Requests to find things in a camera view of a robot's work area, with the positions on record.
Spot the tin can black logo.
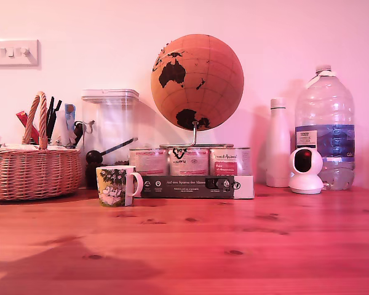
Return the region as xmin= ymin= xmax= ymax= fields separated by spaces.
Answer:
xmin=169 ymin=147 xmax=211 ymax=177

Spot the black and white cardboard tray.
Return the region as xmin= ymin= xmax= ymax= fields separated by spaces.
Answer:
xmin=135 ymin=175 xmax=256 ymax=200

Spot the tin can small text label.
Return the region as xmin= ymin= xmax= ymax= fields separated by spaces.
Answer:
xmin=129 ymin=147 xmax=170 ymax=177

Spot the cork globe on metal stand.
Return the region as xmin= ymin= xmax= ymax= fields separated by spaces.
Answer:
xmin=150 ymin=34 xmax=245 ymax=149

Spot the clear lidded storage container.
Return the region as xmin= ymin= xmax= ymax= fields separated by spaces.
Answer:
xmin=81 ymin=88 xmax=140 ymax=173

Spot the cartoon print mug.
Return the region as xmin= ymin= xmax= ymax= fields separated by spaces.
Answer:
xmin=95 ymin=165 xmax=144 ymax=208

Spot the white insulated bottle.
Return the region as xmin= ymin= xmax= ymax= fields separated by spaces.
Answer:
xmin=266 ymin=97 xmax=293 ymax=188

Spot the dark wooden pepper mill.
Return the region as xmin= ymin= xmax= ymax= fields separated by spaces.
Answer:
xmin=85 ymin=149 xmax=106 ymax=189

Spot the blue and white card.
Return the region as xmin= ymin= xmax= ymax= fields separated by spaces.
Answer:
xmin=64 ymin=103 xmax=77 ymax=138

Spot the black pen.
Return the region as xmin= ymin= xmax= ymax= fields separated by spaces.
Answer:
xmin=50 ymin=99 xmax=63 ymax=140
xmin=46 ymin=96 xmax=55 ymax=141

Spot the large clear water bottle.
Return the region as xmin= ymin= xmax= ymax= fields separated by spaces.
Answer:
xmin=295 ymin=64 xmax=357 ymax=191

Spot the wicker basket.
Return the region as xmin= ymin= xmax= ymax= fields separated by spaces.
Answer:
xmin=0 ymin=91 xmax=84 ymax=202

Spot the red packet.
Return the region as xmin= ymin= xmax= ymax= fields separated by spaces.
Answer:
xmin=15 ymin=111 xmax=40 ymax=144

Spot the white paper stack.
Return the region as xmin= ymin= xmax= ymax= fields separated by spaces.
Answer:
xmin=0 ymin=142 xmax=81 ymax=152

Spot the black long-handled scoop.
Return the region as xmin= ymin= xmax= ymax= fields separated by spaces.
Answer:
xmin=100 ymin=137 xmax=140 ymax=156

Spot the small white round camera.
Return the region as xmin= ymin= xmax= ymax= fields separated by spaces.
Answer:
xmin=288 ymin=147 xmax=325 ymax=195

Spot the white wall switch plate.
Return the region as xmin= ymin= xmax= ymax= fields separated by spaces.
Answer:
xmin=0 ymin=39 xmax=41 ymax=68

